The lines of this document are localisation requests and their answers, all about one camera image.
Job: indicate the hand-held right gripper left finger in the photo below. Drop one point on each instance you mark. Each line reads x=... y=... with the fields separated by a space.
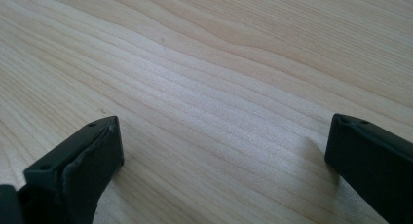
x=85 y=165

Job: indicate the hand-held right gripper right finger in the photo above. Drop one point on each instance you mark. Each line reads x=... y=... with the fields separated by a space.
x=373 y=162

